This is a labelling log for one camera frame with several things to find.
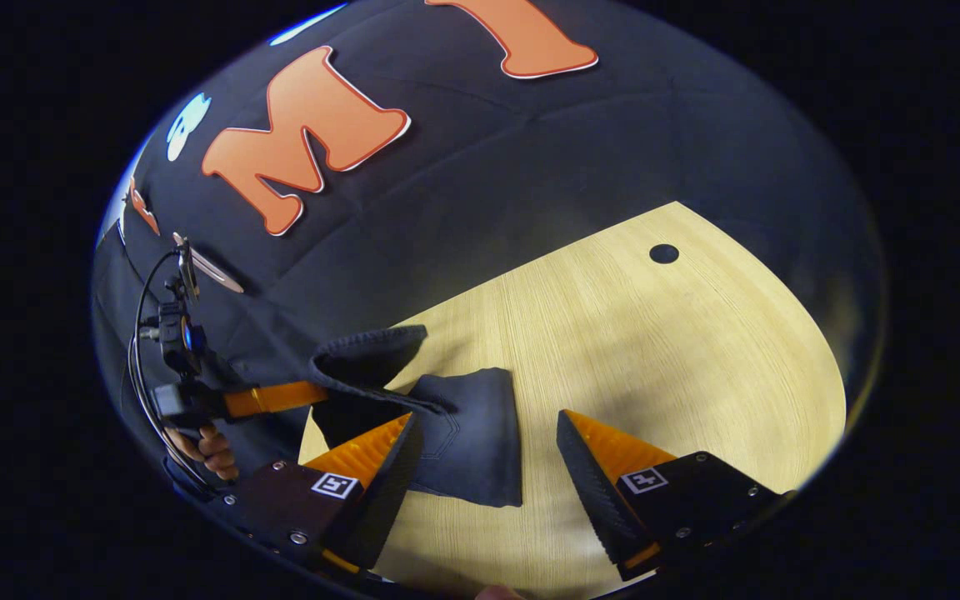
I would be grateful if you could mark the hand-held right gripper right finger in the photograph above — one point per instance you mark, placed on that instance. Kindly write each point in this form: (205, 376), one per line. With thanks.
(588, 487)

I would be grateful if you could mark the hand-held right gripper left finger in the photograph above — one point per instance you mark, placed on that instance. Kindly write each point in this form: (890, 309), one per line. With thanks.
(397, 483)

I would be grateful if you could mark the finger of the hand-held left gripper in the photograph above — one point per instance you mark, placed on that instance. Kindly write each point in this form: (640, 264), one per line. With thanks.
(272, 400)

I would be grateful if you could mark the black jeans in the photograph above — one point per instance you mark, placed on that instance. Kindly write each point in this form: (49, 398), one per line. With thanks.
(480, 433)

